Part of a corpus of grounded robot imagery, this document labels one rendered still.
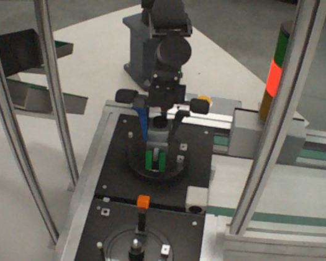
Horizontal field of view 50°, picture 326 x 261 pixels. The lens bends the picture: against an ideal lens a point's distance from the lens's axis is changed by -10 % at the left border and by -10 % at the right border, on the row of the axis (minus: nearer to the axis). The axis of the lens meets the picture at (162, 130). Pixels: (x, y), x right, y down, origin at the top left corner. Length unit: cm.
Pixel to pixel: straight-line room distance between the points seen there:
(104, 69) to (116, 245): 72
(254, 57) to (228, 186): 212
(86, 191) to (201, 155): 28
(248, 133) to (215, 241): 28
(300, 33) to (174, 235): 48
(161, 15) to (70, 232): 47
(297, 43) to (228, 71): 88
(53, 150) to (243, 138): 60
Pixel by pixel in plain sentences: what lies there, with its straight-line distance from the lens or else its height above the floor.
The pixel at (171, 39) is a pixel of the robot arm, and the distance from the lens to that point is 67.
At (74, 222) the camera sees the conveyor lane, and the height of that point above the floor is 95.
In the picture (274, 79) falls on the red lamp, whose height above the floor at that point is 134.
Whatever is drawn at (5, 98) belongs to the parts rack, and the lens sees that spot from 54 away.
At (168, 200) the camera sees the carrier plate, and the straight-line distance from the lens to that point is 80.
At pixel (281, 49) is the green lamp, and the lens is 49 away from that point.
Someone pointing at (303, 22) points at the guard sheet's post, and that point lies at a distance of 44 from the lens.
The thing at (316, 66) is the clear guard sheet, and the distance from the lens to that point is 49.
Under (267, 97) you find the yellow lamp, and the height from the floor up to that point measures 130.
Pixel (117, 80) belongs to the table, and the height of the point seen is 86.
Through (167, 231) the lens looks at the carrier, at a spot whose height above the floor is 97.
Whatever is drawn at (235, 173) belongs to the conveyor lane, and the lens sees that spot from 93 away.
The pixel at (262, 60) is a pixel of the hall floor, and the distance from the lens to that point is 295.
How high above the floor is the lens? 165
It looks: 47 degrees down
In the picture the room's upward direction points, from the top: 3 degrees clockwise
